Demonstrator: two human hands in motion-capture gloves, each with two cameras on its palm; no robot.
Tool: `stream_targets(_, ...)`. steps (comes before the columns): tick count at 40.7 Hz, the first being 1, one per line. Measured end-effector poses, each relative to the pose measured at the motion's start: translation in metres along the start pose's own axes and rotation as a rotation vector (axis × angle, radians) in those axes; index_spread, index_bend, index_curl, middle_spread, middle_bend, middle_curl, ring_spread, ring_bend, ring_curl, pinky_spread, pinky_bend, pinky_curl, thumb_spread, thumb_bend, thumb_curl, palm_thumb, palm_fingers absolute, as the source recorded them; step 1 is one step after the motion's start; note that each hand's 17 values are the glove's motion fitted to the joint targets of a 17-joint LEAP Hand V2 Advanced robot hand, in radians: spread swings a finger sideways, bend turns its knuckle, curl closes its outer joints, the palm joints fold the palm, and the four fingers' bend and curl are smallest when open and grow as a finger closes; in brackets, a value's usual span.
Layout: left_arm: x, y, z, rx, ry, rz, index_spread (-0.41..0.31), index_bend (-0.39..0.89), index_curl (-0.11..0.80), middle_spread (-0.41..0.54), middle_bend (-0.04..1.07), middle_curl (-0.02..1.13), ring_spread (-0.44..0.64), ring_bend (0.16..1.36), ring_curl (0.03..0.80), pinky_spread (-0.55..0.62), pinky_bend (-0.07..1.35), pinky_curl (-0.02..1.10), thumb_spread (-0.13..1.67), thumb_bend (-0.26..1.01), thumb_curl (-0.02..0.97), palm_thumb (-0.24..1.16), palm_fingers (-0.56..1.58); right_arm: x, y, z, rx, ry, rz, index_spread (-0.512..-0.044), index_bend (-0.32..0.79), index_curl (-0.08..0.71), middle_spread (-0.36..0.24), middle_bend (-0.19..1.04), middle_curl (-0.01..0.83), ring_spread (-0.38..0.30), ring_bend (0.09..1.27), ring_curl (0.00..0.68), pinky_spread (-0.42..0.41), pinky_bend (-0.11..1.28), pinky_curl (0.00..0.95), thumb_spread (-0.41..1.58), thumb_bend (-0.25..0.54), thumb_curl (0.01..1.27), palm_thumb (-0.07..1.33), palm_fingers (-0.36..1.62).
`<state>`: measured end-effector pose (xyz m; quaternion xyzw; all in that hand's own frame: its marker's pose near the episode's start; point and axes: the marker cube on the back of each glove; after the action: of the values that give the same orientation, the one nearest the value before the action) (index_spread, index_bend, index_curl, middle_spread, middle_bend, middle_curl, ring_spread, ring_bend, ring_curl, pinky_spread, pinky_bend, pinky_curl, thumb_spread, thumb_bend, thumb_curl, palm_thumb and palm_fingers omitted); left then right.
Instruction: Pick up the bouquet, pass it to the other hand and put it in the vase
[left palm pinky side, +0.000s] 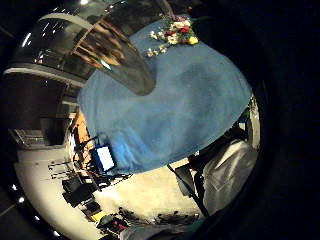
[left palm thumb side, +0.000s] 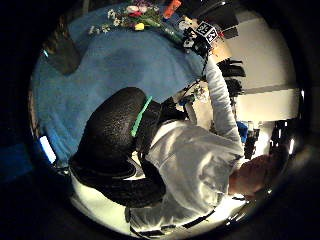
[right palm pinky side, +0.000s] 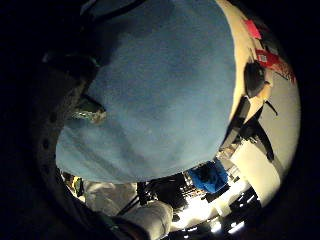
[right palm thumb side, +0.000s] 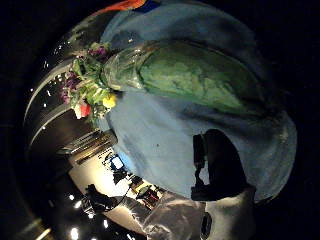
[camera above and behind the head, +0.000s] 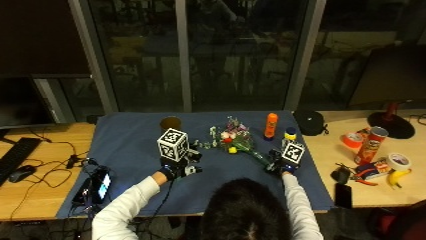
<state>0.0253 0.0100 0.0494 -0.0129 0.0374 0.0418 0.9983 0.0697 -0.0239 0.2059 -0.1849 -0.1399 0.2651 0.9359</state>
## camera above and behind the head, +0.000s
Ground person's left hand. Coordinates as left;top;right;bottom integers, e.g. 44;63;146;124
157;148;203;182

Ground person's right hand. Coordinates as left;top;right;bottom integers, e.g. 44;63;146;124
265;148;298;177

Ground flower bouquet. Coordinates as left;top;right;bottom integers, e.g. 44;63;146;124
198;115;277;168

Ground white marker cube on right glove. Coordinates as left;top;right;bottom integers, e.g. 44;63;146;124
281;141;307;165

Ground white marker cube on glove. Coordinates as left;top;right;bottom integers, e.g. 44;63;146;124
156;127;190;163
281;141;307;165

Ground white marker cube on left glove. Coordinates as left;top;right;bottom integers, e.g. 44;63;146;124
156;127;190;163

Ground blue and yellow bottle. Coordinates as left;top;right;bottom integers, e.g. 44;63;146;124
282;126;298;149

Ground orange glue stick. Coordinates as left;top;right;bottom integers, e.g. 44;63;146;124
262;112;279;141

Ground brown cup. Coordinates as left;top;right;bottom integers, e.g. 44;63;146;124
158;115;183;133

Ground black cap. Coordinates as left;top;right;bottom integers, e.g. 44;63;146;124
291;109;330;137

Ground blue table cloth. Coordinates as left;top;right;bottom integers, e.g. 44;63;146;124
56;110;335;220

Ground black key fob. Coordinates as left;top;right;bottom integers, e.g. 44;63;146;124
329;162;353;186

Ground orange tape roll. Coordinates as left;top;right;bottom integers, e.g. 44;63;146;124
339;132;366;150

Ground black smartphone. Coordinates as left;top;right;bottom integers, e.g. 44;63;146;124
334;182;354;210

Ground orange packet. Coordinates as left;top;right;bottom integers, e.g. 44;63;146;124
355;126;373;138

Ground red chips can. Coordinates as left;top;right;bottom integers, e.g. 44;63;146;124
353;126;390;166

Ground blue and red snack packet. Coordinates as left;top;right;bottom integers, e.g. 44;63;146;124
354;159;392;181

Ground smartphone with lit screen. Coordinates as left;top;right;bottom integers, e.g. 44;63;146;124
89;165;113;205

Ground black power bank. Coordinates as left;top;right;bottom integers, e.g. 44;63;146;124
70;177;93;207

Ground yellow banana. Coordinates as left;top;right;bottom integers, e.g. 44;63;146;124
386;168;414;190

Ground white tape roll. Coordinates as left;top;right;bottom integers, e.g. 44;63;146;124
384;152;412;172

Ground monitor with red-black stand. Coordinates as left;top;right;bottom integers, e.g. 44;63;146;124
346;44;426;140

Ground red bag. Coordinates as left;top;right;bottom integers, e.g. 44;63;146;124
366;199;426;240

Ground black computer mouse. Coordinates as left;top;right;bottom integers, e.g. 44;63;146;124
8;164;38;184

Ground black keyboard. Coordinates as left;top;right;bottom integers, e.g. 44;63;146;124
0;136;44;187

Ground black monitor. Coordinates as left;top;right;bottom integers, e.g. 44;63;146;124
0;74;60;130

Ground red-handled pliers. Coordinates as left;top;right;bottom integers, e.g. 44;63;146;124
350;177;379;187

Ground black cable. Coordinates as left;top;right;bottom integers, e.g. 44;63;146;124
8;128;92;221

